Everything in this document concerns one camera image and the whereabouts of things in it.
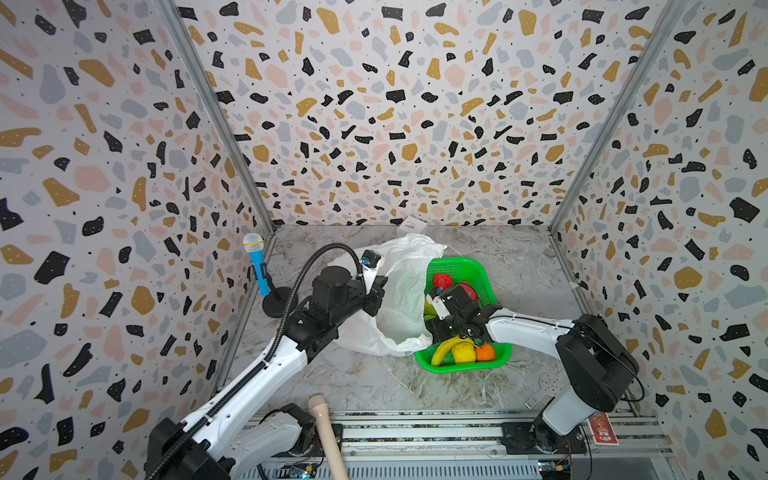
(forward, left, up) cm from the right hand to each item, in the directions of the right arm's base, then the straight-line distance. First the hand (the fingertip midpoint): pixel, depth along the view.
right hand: (425, 324), depth 89 cm
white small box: (+43, +3, -1) cm, 43 cm away
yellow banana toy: (-7, -6, -1) cm, 9 cm away
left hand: (+2, +11, +23) cm, 26 cm away
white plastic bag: (-3, +8, +4) cm, 9 cm away
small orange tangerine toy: (-9, -17, 0) cm, 19 cm away
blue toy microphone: (+11, +47, +22) cm, 53 cm away
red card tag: (-26, -44, -4) cm, 51 cm away
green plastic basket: (+18, -17, +1) cm, 25 cm away
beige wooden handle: (-23, +27, 0) cm, 36 cm away
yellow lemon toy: (-9, -11, +1) cm, 14 cm away
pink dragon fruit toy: (+9, -14, +4) cm, 17 cm away
